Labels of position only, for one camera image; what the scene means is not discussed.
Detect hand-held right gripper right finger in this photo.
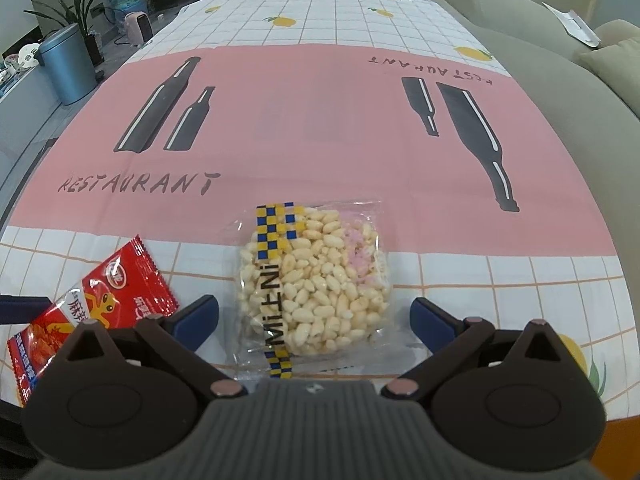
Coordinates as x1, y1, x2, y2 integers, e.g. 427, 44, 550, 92
380, 297, 584, 400

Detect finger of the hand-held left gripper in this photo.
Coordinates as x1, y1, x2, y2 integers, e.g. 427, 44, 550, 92
0, 294, 54, 327

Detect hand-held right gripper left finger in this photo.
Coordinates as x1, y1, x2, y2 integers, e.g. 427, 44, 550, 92
47, 294, 249, 400

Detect small red snack packet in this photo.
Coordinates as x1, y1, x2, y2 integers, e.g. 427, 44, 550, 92
7, 235, 181, 408

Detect puffed rice cake packet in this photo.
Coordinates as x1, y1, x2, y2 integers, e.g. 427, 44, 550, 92
231, 200, 396, 378

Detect low grey cabinet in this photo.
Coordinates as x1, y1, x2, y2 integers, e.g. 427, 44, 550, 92
0, 57, 66, 171

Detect pink checked tablecloth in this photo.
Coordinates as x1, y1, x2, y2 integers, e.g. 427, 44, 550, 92
0, 0, 623, 421

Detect grey-blue trash bin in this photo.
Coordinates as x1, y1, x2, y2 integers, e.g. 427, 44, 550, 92
37, 22, 98, 107

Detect white round object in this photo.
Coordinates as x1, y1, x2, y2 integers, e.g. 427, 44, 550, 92
17, 42, 42, 69

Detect beige sofa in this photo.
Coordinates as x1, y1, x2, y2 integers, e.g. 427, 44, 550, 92
442, 0, 640, 321

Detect small pink heater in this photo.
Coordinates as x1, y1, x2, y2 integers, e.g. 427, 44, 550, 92
124, 10, 155, 43

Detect potted green plant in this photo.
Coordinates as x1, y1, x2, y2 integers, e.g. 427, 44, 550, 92
22, 0, 113, 68

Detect beige pillow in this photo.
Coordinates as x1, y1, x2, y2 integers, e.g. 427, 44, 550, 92
580, 20, 640, 121

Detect white paper sheets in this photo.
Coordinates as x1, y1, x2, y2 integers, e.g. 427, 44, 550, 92
542, 2, 601, 50

